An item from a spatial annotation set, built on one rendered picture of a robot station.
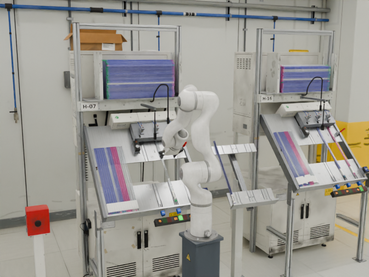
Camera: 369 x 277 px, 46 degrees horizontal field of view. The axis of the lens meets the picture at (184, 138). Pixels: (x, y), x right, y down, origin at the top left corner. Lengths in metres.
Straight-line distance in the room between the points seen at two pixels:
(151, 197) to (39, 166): 1.96
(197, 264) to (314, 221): 1.76
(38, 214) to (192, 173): 1.00
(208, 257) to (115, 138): 1.10
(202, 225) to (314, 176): 1.34
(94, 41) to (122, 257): 1.58
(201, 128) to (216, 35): 2.83
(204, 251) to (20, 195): 2.62
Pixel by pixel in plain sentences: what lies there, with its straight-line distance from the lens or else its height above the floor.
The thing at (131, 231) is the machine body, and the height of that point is 0.46.
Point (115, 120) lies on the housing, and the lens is 3.09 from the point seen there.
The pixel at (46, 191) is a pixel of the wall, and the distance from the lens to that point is 4.69.
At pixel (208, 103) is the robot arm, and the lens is 2.34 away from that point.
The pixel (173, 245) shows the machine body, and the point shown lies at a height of 0.30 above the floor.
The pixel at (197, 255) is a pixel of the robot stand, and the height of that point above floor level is 0.63.
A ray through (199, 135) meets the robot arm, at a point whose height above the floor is 1.27.
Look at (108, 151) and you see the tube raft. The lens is 3.00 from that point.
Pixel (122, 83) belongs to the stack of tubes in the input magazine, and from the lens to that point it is 3.08.
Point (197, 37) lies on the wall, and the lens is 4.96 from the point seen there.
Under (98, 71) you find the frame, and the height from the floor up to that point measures 1.58.
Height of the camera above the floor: 1.69
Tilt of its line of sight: 11 degrees down
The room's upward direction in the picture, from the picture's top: straight up
